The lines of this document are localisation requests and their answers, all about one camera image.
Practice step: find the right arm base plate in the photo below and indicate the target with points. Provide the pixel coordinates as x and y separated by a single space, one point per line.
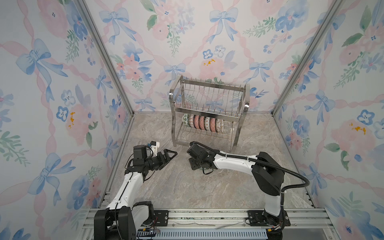
259 218

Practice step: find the maroon patterned white bowl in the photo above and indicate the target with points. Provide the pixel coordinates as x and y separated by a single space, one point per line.
219 125

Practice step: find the aluminium frame post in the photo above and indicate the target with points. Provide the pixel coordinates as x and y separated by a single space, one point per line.
90 24
312 47

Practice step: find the green leaf pattern bowl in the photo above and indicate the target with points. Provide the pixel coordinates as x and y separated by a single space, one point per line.
185 120

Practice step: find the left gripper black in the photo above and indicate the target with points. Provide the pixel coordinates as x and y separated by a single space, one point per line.
163 161

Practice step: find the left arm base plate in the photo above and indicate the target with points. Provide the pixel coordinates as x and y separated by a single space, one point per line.
160 217

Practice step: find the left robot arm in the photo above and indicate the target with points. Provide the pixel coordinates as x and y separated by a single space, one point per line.
122 218

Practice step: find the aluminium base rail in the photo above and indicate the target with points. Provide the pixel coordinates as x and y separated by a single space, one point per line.
232 224

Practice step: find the left aluminium frame post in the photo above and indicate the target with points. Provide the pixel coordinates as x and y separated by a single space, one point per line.
90 24

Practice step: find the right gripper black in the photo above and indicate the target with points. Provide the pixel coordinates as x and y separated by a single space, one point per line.
192 165

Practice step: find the steel two-tier dish rack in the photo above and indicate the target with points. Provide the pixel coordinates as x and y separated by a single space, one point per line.
209 99

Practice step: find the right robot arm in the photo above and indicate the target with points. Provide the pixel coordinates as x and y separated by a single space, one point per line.
272 179

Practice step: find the right aluminium frame post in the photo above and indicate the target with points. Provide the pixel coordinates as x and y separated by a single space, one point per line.
312 47

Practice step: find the green geometric pattern bowl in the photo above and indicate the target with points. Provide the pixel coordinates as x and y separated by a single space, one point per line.
207 124

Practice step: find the blue triangle pattern bowl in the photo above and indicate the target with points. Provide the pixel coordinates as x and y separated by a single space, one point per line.
191 121

